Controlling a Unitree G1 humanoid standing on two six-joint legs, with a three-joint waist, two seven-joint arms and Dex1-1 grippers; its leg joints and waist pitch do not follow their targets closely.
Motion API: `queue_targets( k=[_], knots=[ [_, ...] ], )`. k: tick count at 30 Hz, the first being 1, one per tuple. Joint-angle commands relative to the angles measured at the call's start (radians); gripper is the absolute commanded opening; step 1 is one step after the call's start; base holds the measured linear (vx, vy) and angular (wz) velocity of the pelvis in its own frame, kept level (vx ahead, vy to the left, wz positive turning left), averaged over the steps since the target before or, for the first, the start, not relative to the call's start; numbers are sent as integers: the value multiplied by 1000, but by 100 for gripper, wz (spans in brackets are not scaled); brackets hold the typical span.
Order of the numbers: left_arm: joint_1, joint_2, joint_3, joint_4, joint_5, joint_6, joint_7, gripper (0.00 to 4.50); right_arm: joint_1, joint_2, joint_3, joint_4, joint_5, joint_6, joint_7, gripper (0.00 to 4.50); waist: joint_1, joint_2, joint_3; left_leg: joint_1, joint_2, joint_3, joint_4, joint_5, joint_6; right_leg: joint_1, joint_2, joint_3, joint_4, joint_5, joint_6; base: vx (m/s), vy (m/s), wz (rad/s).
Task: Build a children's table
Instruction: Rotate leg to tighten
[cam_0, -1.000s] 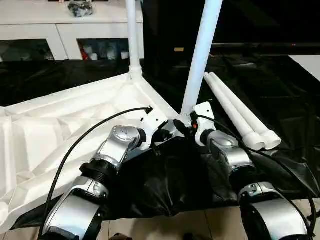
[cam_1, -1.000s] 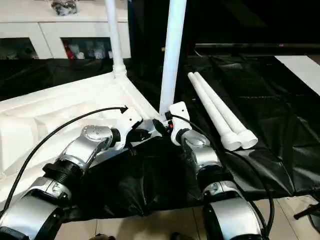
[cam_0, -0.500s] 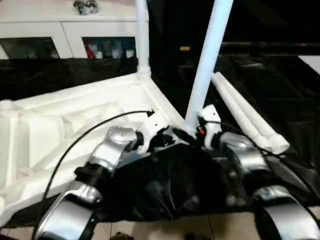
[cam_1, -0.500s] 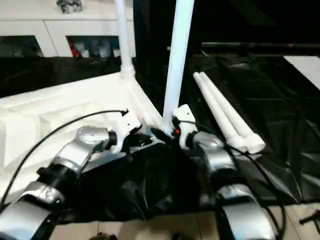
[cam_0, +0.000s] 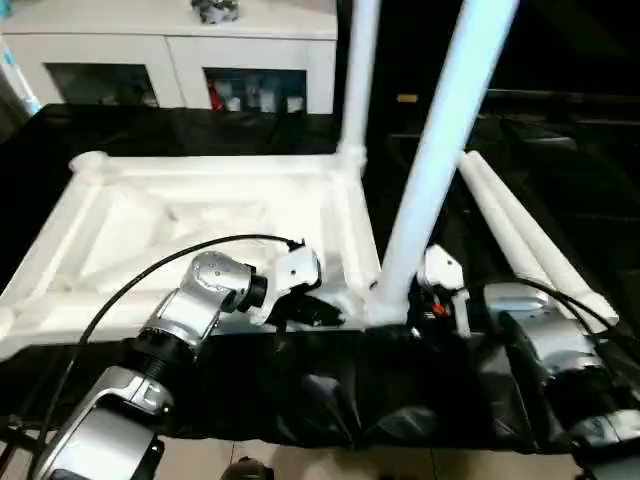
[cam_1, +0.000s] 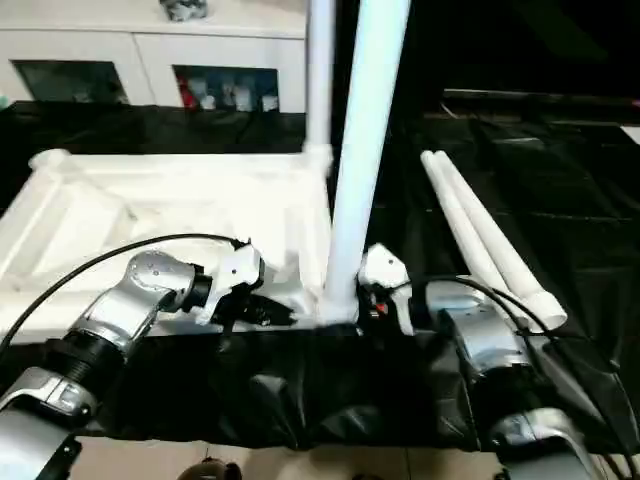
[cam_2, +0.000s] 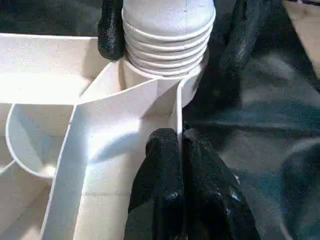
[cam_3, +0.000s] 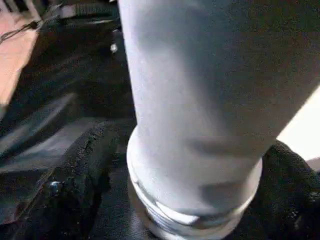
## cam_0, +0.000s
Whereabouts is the white plastic table top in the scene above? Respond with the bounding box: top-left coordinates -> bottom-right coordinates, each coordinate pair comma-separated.
0,150 -> 387,361

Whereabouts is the white plastic table leg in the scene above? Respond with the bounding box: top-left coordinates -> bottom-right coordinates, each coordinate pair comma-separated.
458,160 -> 593,323
337,0 -> 382,168
364,0 -> 522,327
465,150 -> 620,327

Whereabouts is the glossy black mat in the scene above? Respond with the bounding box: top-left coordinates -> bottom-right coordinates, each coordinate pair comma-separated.
0,103 -> 640,451

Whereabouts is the long black bar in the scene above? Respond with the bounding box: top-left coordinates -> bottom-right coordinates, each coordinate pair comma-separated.
480,87 -> 640,112

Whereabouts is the white cabinet with glass doors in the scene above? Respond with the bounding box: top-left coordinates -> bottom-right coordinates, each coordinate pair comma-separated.
0,0 -> 340,114

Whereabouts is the grey metal clutter object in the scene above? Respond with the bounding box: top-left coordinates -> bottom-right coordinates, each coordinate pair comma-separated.
191,0 -> 242,24

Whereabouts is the blue object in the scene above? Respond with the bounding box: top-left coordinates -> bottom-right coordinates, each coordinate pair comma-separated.
0,45 -> 41,117

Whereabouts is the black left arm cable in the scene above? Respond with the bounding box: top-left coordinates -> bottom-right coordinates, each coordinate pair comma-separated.
0,234 -> 307,480

